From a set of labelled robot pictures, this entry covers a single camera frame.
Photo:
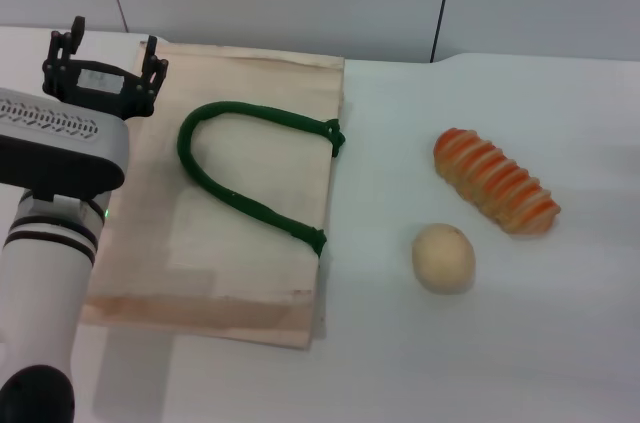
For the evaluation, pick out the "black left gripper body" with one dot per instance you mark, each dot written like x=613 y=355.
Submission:
x=100 y=85

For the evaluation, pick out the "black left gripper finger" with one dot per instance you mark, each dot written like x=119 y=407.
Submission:
x=55 y=68
x=152 y=70

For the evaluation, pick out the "round beige egg yolk pastry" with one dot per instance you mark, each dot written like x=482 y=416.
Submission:
x=442 y=258

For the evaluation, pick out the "orange striped long bread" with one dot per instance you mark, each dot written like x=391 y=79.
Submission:
x=492 y=180

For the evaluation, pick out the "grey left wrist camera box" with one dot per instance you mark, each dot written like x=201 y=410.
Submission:
x=55 y=143

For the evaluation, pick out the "thin dark vertical wall strip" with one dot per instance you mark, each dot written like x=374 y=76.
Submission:
x=440 y=8

